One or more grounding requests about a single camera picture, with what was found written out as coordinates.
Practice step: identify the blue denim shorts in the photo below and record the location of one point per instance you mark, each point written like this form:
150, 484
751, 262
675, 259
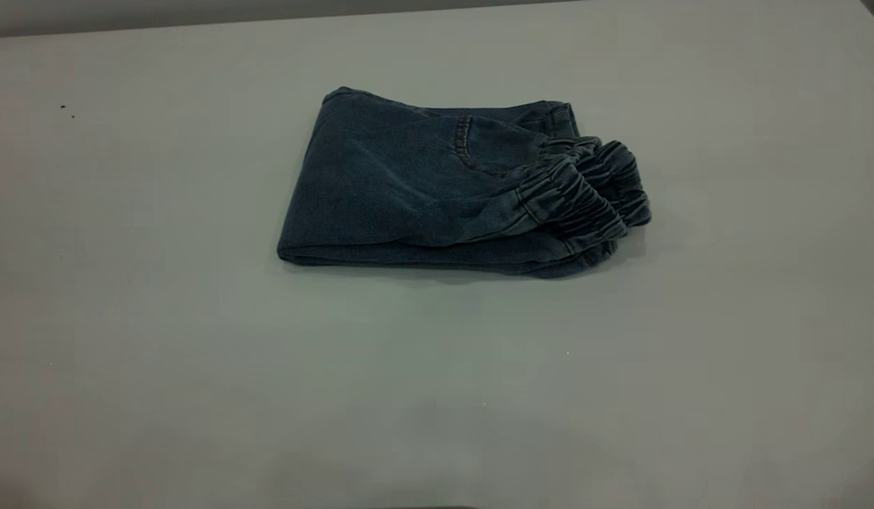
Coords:
422, 184

